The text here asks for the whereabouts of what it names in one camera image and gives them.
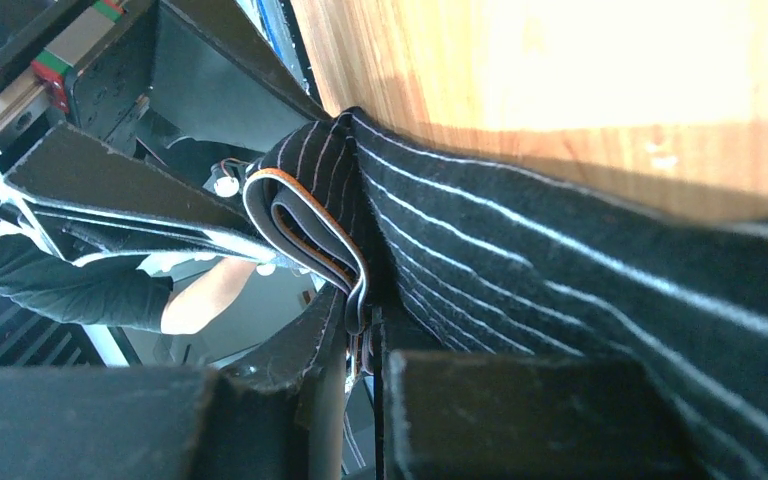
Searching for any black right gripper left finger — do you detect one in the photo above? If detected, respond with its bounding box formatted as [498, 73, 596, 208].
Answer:
[0, 287, 346, 479]

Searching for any person in black sleeve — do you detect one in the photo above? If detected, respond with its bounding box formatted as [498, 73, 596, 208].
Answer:
[0, 234, 256, 335]

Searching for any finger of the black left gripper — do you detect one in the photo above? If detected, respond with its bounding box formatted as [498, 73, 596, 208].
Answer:
[4, 122, 278, 262]

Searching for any black pinstriped underwear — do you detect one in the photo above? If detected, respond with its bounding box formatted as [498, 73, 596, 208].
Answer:
[241, 108, 768, 479]

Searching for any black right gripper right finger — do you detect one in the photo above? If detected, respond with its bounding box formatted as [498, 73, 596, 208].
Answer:
[373, 307, 710, 480]

